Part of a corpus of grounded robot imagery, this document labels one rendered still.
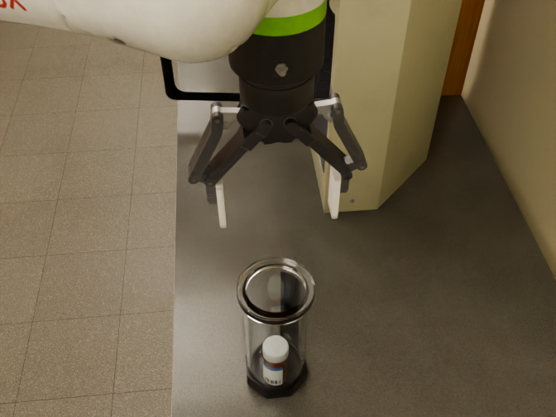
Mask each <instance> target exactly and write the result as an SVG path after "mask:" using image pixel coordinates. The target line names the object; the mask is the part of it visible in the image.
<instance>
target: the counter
mask: <svg viewBox="0 0 556 417"><path fill-rule="evenodd" d="M213 102H220V103H221V104H222V106H223V108H236V107H237V106H238V104H239V102H231V101H198V100H178V122H177V163H176V204H175V285H174V327H173V367H172V408H171V417H556V280H555V278H554V275H553V273H552V271H551V270H550V268H549V265H548V263H547V261H546V260H545V258H544V255H543V253H542V251H541V250H540V249H539V246H538V244H537V242H536V241H535V239H534V236H533V234H532V232H531V231H530V228H529V226H528V224H527V222H526V221H525V218H524V217H523V215H522V213H521V211H520V209H519V207H518V205H517V203H516V201H515V199H514V197H513V195H512V193H511V191H510V189H509V187H508V185H507V183H506V182H505V180H504V178H503V176H502V174H501V172H500V170H499V168H498V166H497V164H496V162H495V160H494V158H493V156H492V154H491V152H490V151H489V149H488V147H487V144H486V143H485V141H484V139H483V137H482V134H481V133H480V131H479V129H478V127H477V124H476V123H475V121H474V119H473V117H472V115H471V113H470V112H469V110H468V108H467V105H466V104H465V102H464V100H463V97H462V95H461V94H459V95H445V96H441V97H440V101H439V107H438V111H437V115H436V119H435V123H434V129H433V134H432V137H431V142H430V145H429V152H428V155H427V160H426V161H425V162H424V163H423V164H422V165H421V166H420V167H419V168H418V169H417V170H416V171H415V172H414V173H413V174H412V175H411V176H410V177H409V178H408V179H407V180H406V181H405V182H404V183H403V184H402V185H401V186H400V187H399V188H398V189H397V190H396V191H395V192H394V193H393V194H392V195H391V196H390V197H389V198H388V199H387V200H386V201H385V202H384V203H383V204H382V205H381V206H380V208H379V209H371V210H359V211H347V212H338V217H337V218H335V219H332V218H331V214H330V213H325V212H324V208H323V205H322V200H321V196H320V192H319V185H318V181H317V176H316V172H315V168H314V161H313V157H312V152H311V148H310V147H309V146H306V145H305V144H304V143H302V142H301V141H300V140H299V139H298V138H297V139H295V140H293V142H289V143H284V142H276V143H273V144H267V145H264V142H259V143H258V144H257V145H256V146H255V147H254V148H253V149H252V150H251V151H247V152H246V153H245V154H244V155H243V156H242V158H241V159H240V160H239V161H238V162H237V163H236V164H235V165H234V166H233V167H232V168H231V169H230V170H229V171H228V172H227V173H226V174H225V175H224V176H223V177H222V179H223V195H224V203H225V213H226V225H227V227H226V228H220V223H219V216H218V204H209V202H208V200H207V194H206V187H205V185H204V184H203V183H200V182H198V183H197V184H191V183H190V182H189V181H188V164H189V161H190V159H191V157H192V155H193V154H194V151H195V149H196V147H197V145H198V144H199V141H200V139H201V137H202V135H203V134H204V131H205V129H206V127H207V125H208V123H209V120H210V111H211V104H212V103H213ZM268 257H284V258H287V259H291V260H293V261H296V262H298V263H299V264H300V265H302V266H304V267H305V268H306V269H307V270H308V271H309V273H310V275H311V276H312V277H313V279H314V285H315V295H314V302H313V304H312V306H311V308H310V309H309V311H308V319H307V333H306V348H305V359H306V364H307V378H306V380H305V382H304V383H303V384H302V385H301V386H300V388H299V389H298V390H297V391H296V392H295V393H294V394H293V395H292V396H289V397H281V398H272V399H267V398H265V397H264V396H262V395H261V394H259V393H258V392H257V391H255V390H254V389H253V388H251V387H250V386H249V385H248V384H247V367H246V353H247V348H246V335H245V323H244V312H243V311H242V309H241V307H240V305H239V303H238V301H237V281H238V278H239V276H240V275H241V274H242V272H243V271H244V270H245V269H246V268H247V267H248V266H250V265H251V264H252V263H253V262H255V261H259V260H261V259H264V258H268Z"/></svg>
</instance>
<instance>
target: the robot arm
mask: <svg viewBox="0 0 556 417"><path fill-rule="evenodd" d="M326 11H327V0H0V22H10V23H18V24H24V25H31V26H41V27H46V28H51V29H56V30H61V31H68V32H73V33H77V34H80V35H85V36H91V37H95V38H98V39H102V40H106V41H111V42H114V43H117V44H119V45H123V46H128V47H131V48H134V49H137V50H142V51H145V52H148V53H151V54H153V55H158V56H160V57H163V58H166V59H169V60H174V61H179V62H183V63H203V62H209V61H212V60H217V59H219V58H222V57H224V56H225V55H228V60H229V65H230V67H231V69H232V71H233V72H234V73H235V74H236V75H238V78H239V91H240V102H239V104H238V106H237V107H236V108H223V106H222V104H221V103H220V102H213V103H212V104H211V111H210V120H209V122H208V125H207V127H206V129H205V131H204V134H203V135H202V137H201V139H200V141H199V144H198V145H197V147H196V149H195V151H194V154H193V155H192V157H191V159H190V161H189V164H188V181H189V182H190V183H191V184H197V183H198V182H200V183H203V184H204V185H205V187H206V194H207V200H208V203H209V204H218V216H219V223H220V228H226V227H227V225H226V213H225V203H224V195H223V179H222V177H223V176H224V175H225V174H226V173H227V172H228V171H229V170H230V169H231V168H232V167H233V166H234V165H235V164H236V163H237V162H238V161H239V160H240V159H241V158H242V156H243V155H244V154H245V153H246V152H247V151H251V150H252V149H253V148H254V147H255V146H256V145H257V144H258V143H259V142H264V145H267V144H273V143H276V142H284V143H289V142H293V140H295V139H297V138H298V139H299V140H300V141H301V142H302V143H304V144H305V145H306V146H309V147H311V148H312V149H313V150H314V151H315V152H316V153H318V154H319V155H320V156H321V157H322V158H323V159H325V160H326V161H327V162H328V163H329V164H330V176H329V188H328V206H329V210H330V214H331V218H332V219H335V218H337V217H338V206H339V195H340V193H347V191H348V186H349V180H350V179H351V178H352V171H354V170H356V169H358V170H365V169H366V168H367V162H366V158H365V156H364V153H363V150H362V148H361V146H360V145H359V143H358V141H357V139H356V137H355V136H354V134H353V132H352V129H351V128H350V126H349V125H348V122H347V120H346V118H345V117H344V111H343V105H342V102H341V99H340V97H339V94H338V93H332V94H330V95H329V97H328V99H327V100H322V101H317V102H315V101H314V76H315V75H316V74H317V73H318V72H319V71H320V70H321V68H322V66H323V63H324V43H325V27H326ZM318 114H322V115H323V116H324V118H325V119H326V120H328V121H329V122H333V126H334V129H335V131H336V133H337V134H338V136H339V138H340V139H341V141H342V143H343V145H344V146H345V148H346V150H347V152H348V154H349V155H348V156H346V155H345V154H344V153H343V152H342V151H341V150H340V149H339V148H338V147H337V146H335V145H334V144H333V143H332V142H331V141H330V140H329V139H328V138H327V137H326V136H325V135H324V134H323V133H322V132H321V131H320V130H319V129H318V128H316V127H315V126H314V124H313V123H312V121H313V120H314V119H315V118H316V117H317V115H318ZM236 120H237V121H238V122H239V124H241V125H240V127H239V128H238V131H237V133H236V134H235V135H234V136H233V137H232V138H231V139H230V140H229V141H228V143H227V144H226V145H225V146H224V147H223V148H222V149H221V150H220V151H219V152H218V154H217V155H216V156H215V157H214V158H213V159H212V160H211V161H209V160H210V158H211V157H212V155H213V153H214V151H215V149H216V147H217V145H218V143H219V141H220V139H221V137H222V134H223V130H227V129H228V127H229V126H230V124H231V122H232V121H236Z"/></svg>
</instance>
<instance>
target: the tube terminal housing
mask: <svg viewBox="0 0 556 417"><path fill-rule="evenodd" d="M462 1H463V0H333V4H334V9H335V27H334V38H333V61H332V73H331V86H332V90H333V93H338V94H339V97H340V99H341V102H342V105H343V111H344V117H345V118H346V120H347V123H348V125H349V126H350V128H351V129H352V132H353V134H354V136H355V137H356V139H357V141H358V143H359V145H360V146H361V148H362V150H363V153H364V156H365V158H366V162H367V168H366V169H365V170H358V169H356V170H354V171H352V178H351V179H350V180H349V186H348V191H347V193H340V195H339V206H338V211H339V212H347V211H359V210H371V209H379V208H380V206H381V205H382V204H383V203H384V202H385V201H386V200H387V199H388V198H389V197H390V196H391V195H392V194H393V193H394V192H395V191H396V190H397V189H398V188H399V187H400V186H401V185H402V184H403V183H404V182H405V181H406V180H407V179H408V178H409V177H410V176H411V175H412V174H413V173H414V172H415V171H416V170H417V169H418V168H419V167H420V166H421V165H422V164H423V163H424V162H425V161H426V160H427V155H428V152H429V145H430V142H431V137H432V134H433V129H434V123H435V119H436V115H437V111H438V107H439V101H440V97H441V93H442V89H443V82H444V79H445V75H446V71H447V68H448V61H449V56H450V53H451V49H452V45H453V38H454V35H455V31H456V27H457V23H458V16H459V13H460V8H461V5H462ZM327 138H328V139H329V140H330V141H331V142H332V143H333V144H334V145H335V146H337V147H338V148H339V149H340V150H341V151H342V152H343V153H344V154H345V155H346V156H348V155H349V154H348V151H347V150H346V148H345V146H344V145H343V143H342V141H341V139H340V138H339V136H338V134H337V133H336V131H335V129H334V126H333V122H331V123H330V124H329V121H328V130H327ZM310 148H311V147H310ZM311 152H312V157H313V161H314V168H315V172H316V176H317V181H318V185H319V192H320V196H321V200H322V205H323V208H324V212H325V213H330V210H329V206H328V188H329V176H330V164H329V163H328V162H327V161H325V166H324V173H323V170H322V166H321V162H320V158H319V154H318V153H316V152H315V151H314V150H313V149H312V148H311Z"/></svg>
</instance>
